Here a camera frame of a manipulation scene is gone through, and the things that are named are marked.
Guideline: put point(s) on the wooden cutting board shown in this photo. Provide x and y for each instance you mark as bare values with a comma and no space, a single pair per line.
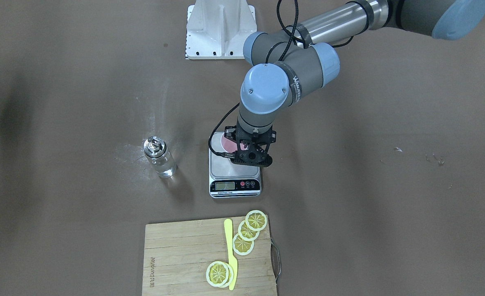
177,255

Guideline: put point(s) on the lemon slice middle row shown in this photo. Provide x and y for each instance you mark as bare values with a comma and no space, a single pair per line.
245,233

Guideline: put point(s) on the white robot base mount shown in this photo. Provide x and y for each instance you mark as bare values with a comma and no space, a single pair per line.
217,29

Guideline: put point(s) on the digital kitchen scale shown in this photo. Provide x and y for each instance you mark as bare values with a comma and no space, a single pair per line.
228,180

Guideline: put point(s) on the lemon slice near knife tip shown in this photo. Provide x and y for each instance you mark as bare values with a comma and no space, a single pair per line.
219,274

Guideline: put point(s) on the glass sauce bottle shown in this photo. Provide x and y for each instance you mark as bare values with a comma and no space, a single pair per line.
157,152

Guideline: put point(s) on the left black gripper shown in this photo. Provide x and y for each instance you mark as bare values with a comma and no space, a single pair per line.
229,134

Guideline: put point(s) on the lemon slice row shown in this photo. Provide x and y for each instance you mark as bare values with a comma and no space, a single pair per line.
256,220
245,233
242,247

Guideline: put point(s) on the pink plastic cup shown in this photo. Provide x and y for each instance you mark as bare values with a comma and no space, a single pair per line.
228,145

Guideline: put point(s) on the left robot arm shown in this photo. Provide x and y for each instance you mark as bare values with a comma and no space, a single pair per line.
301,58

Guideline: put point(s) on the yellow plastic knife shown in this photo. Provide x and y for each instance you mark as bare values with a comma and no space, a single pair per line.
232,261

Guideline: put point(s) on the lemon slice lower row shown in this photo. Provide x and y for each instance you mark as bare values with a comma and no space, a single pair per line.
242,247

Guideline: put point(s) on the lemon slice upper row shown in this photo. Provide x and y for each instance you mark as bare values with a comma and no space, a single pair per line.
256,220

